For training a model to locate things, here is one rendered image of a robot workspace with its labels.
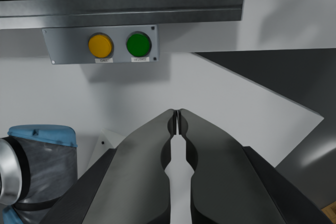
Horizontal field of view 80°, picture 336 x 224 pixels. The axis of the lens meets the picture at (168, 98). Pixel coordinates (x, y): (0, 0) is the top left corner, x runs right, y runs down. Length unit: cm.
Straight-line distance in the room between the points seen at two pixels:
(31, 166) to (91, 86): 24
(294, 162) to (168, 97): 177
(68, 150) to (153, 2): 32
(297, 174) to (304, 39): 185
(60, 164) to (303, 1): 59
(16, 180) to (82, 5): 31
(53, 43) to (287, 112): 58
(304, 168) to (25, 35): 221
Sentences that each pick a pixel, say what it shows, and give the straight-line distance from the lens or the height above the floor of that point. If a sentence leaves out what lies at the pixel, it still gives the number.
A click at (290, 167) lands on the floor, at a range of 221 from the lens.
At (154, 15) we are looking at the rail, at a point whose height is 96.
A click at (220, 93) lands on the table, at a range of 55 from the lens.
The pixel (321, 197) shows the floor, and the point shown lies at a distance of 269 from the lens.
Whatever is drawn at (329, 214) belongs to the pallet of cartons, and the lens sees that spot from 281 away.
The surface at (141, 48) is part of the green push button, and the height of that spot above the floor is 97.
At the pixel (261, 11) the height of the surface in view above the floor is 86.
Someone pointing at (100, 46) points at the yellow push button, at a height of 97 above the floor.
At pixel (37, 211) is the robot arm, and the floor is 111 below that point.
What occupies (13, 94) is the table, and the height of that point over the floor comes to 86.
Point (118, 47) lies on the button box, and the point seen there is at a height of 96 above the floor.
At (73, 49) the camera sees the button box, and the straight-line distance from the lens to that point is 43.
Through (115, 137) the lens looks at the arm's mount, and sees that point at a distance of 61.
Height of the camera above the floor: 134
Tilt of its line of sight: 62 degrees down
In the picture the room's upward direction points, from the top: 178 degrees counter-clockwise
